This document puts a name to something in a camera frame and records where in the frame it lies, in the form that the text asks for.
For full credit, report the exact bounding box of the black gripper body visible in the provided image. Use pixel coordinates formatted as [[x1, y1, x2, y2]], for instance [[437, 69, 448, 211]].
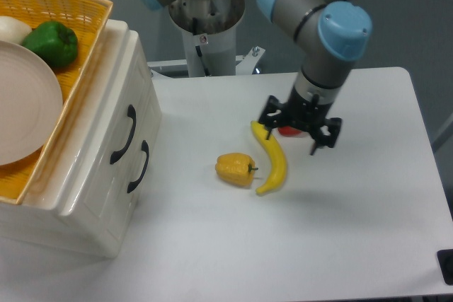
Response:
[[285, 95, 332, 136]]

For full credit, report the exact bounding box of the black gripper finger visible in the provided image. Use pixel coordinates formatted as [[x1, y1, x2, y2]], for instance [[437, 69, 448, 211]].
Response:
[[309, 117, 343, 156], [258, 95, 287, 139]]

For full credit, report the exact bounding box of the white drawer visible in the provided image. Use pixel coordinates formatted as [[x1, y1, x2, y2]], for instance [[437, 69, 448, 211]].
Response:
[[97, 31, 161, 230]]

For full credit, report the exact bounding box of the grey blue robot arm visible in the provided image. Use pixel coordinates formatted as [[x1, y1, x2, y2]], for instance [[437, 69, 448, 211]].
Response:
[[142, 0, 372, 149]]

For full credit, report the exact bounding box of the white drawer cabinet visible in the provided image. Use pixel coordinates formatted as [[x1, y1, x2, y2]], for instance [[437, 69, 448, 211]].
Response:
[[0, 18, 163, 260]]

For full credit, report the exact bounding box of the red bell pepper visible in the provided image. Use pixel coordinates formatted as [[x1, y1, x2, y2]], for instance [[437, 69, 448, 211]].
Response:
[[277, 126, 306, 138]]

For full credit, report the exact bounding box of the yellow banana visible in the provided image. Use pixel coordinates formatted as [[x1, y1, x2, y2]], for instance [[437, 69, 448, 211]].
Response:
[[251, 121, 287, 196]]

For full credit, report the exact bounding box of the yellow bell pepper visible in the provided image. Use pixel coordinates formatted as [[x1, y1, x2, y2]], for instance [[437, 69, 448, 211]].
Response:
[[214, 153, 258, 187]]

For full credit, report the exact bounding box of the black object at table edge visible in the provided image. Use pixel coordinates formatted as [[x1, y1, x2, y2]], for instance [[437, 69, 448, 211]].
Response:
[[437, 249, 453, 286]]

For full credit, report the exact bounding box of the yellow woven basket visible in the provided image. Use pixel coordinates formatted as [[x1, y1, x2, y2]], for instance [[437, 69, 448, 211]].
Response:
[[1, 0, 113, 205]]

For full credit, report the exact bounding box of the green bell pepper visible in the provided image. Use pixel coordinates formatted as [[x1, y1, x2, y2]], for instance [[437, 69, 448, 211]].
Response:
[[21, 21, 79, 68]]

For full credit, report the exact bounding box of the pink plate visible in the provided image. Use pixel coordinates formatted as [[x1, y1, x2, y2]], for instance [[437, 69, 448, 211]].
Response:
[[1, 42, 63, 165]]

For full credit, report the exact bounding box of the white round vegetable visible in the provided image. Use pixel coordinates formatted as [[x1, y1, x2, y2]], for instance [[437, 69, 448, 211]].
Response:
[[0, 16, 32, 45]]

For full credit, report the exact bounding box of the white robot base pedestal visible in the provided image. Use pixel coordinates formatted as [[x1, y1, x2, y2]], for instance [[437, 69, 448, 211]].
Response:
[[148, 0, 265, 77]]

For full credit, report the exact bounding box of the black lower drawer handle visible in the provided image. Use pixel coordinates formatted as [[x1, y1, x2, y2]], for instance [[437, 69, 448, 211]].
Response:
[[127, 139, 150, 194]]

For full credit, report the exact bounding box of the black drawer handle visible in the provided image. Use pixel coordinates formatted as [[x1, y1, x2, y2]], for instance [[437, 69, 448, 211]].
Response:
[[127, 139, 150, 194], [109, 104, 137, 165]]

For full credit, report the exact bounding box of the black top drawer handle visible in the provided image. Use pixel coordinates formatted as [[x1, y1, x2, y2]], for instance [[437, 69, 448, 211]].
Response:
[[109, 104, 137, 165]]

